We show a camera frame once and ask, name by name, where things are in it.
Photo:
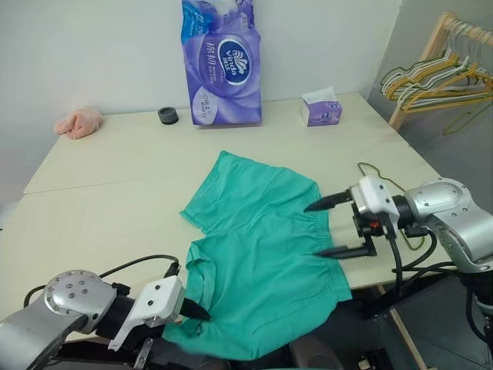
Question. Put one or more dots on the large purple tissue pack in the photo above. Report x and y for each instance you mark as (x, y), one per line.
(227, 69)

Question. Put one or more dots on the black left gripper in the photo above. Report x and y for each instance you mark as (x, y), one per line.
(148, 339)

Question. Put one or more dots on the black round cap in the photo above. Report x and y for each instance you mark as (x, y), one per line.
(168, 115)

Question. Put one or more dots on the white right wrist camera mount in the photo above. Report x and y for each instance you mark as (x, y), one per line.
(375, 196)

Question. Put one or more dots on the bunch of clothes hangers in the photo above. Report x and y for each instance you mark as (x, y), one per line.
(401, 101)

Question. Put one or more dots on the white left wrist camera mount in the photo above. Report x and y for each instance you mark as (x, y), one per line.
(158, 298)

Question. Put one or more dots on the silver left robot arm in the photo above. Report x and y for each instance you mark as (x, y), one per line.
(69, 297)

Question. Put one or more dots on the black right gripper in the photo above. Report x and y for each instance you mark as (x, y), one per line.
(366, 225)

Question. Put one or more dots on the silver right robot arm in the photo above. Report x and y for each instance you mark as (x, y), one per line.
(443, 200)

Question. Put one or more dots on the green shorts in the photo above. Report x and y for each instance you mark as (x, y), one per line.
(262, 250)

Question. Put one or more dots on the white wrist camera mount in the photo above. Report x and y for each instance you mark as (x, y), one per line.
(375, 196)
(158, 298)

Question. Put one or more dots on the pink plush toy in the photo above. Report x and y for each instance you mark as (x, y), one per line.
(81, 123)

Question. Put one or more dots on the black metal table frame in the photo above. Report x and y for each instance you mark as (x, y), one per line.
(385, 304)

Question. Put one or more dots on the small purple tissue pack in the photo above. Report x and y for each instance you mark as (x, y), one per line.
(323, 113)

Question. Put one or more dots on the wooden clothes rack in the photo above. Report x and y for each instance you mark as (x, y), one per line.
(431, 50)

